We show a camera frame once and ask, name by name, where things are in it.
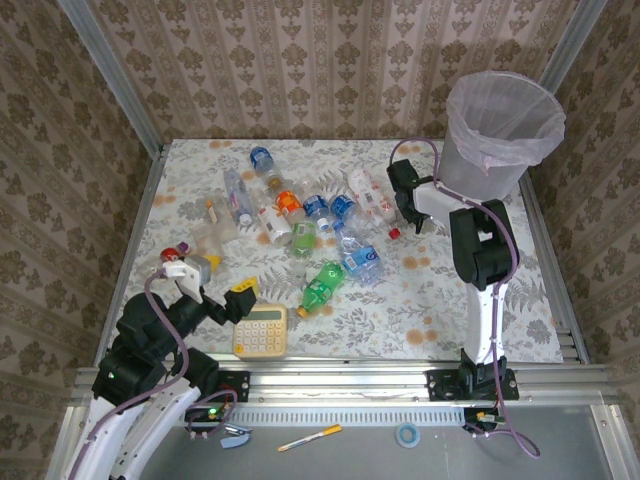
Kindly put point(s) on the crushed white red-cap bottle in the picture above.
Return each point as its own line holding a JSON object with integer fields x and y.
{"x": 370, "y": 197}

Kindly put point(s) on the wooden stick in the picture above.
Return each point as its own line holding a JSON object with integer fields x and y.
{"x": 213, "y": 212}

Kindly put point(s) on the blue label water bottle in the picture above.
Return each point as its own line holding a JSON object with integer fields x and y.
{"x": 342, "y": 205}
{"x": 260, "y": 159}

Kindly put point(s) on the large blue label bottle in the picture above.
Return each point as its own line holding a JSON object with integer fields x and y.
{"x": 360, "y": 260}

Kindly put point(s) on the purple label clear bottle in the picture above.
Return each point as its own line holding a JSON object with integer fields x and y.
{"x": 237, "y": 197}

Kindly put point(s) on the white label bottle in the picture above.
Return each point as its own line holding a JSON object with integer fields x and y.
{"x": 274, "y": 225}

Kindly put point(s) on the green soda bottle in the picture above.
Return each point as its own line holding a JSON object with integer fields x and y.
{"x": 322, "y": 287}

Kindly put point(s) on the green label clear bottle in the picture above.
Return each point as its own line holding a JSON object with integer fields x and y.
{"x": 302, "y": 240}

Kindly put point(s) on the small blue label bottle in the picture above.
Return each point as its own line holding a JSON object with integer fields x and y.
{"x": 315, "y": 205}

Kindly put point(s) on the orange label bottle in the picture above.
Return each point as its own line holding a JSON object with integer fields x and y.
{"x": 287, "y": 202}

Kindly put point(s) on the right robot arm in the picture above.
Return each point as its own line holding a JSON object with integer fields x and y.
{"x": 482, "y": 320}

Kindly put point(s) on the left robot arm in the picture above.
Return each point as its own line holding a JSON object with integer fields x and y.
{"x": 165, "y": 420}

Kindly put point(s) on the grey translucent waste bin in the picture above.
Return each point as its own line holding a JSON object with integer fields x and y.
{"x": 465, "y": 175}

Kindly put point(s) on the translucent plastic bin liner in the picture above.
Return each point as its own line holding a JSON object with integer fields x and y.
{"x": 500, "y": 100}

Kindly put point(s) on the purple bottle cap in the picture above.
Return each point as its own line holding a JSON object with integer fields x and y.
{"x": 183, "y": 246}

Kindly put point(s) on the beige calculator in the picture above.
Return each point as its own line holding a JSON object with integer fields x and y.
{"x": 260, "y": 335}

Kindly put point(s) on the red bottle cap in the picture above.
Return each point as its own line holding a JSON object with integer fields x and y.
{"x": 168, "y": 254}

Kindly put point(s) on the floral tablecloth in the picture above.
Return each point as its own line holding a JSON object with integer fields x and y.
{"x": 380, "y": 300}

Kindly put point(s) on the small controller board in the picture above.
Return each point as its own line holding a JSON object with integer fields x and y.
{"x": 207, "y": 414}
{"x": 482, "y": 417}

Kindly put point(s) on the blue stapler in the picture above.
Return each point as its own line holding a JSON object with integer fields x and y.
{"x": 235, "y": 439}

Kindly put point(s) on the yellow white pen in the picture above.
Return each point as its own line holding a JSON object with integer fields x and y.
{"x": 310, "y": 438}

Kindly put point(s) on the grey metal tray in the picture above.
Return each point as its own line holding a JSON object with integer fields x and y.
{"x": 350, "y": 462}

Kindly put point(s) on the blue tape roll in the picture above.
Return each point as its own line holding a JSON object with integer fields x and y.
{"x": 400, "y": 436}

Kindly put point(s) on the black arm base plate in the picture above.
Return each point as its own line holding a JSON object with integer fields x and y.
{"x": 440, "y": 385}
{"x": 235, "y": 387}

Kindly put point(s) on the aluminium side rail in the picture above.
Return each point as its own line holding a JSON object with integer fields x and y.
{"x": 567, "y": 300}
{"x": 142, "y": 210}

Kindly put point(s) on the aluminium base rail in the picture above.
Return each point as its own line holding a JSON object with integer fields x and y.
{"x": 340, "y": 382}

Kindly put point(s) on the aluminium corner post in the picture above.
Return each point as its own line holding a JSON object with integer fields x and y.
{"x": 574, "y": 40}
{"x": 114, "y": 75}

